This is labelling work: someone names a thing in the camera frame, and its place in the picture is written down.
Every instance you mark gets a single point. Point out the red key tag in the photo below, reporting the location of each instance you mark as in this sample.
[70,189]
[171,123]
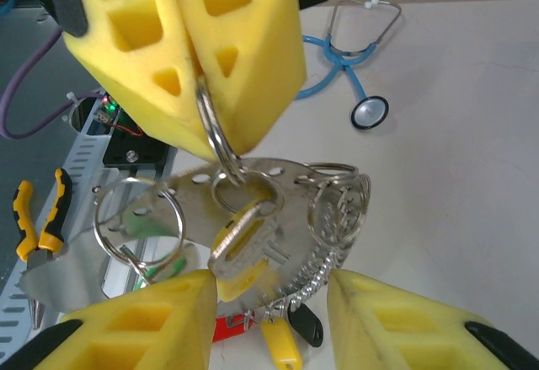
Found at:
[231,328]

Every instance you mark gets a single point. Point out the yellow black pliers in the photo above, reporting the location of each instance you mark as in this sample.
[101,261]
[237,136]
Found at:
[57,218]

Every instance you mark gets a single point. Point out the blue stethoscope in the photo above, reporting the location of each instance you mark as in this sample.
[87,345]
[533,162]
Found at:
[369,113]

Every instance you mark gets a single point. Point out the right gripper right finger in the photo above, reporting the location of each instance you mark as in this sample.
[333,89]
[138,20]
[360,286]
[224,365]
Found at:
[400,328]

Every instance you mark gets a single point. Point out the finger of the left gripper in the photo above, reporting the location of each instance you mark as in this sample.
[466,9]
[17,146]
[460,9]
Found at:
[126,62]
[252,49]

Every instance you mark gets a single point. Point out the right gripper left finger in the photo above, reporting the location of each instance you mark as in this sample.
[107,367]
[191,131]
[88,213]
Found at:
[147,328]

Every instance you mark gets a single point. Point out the key with yellow cover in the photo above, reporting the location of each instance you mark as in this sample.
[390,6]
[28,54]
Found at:
[242,260]

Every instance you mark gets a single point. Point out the small circuit board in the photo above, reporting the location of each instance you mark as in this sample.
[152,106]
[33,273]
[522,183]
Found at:
[105,110]

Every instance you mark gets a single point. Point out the black key tag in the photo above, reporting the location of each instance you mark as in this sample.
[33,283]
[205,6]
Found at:
[307,323]

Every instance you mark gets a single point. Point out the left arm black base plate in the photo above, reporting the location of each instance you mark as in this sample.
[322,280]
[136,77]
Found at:
[143,151]

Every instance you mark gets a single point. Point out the key bunch with tags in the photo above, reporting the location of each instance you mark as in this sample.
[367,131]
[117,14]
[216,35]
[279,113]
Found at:
[295,235]

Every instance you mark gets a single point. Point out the yellow key tag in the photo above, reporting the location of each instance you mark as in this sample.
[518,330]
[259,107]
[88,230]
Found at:
[281,342]

